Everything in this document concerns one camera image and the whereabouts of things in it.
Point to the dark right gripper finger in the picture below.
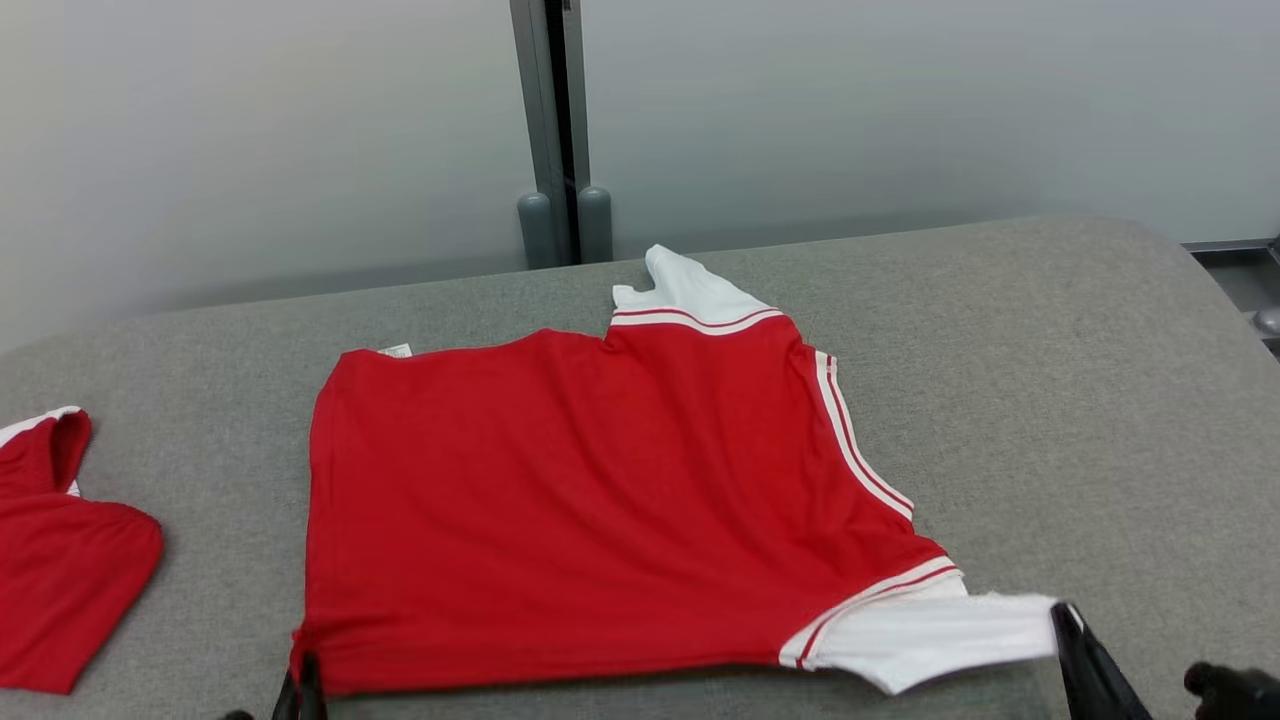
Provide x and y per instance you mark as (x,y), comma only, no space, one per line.
(1090,675)

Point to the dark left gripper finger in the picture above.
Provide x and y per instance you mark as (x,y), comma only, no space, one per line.
(287,700)
(312,695)

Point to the red shorts with white trim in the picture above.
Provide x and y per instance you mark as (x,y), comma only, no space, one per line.
(70,580)

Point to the red t-shirt with white sleeves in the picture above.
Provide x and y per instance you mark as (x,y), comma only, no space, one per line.
(600,500)

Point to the grey fabric padded surface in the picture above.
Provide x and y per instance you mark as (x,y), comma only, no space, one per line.
(1050,400)

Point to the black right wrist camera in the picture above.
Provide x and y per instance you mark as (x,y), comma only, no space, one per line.
(1235,692)

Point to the grey cylindrical post foot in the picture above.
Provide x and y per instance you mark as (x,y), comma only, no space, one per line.
(595,225)
(536,232)
(1270,322)

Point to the grey partition base rail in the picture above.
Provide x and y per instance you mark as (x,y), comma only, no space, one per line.
(1230,246)

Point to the grey metal partition post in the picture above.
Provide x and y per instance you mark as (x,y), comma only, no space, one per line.
(528,100)

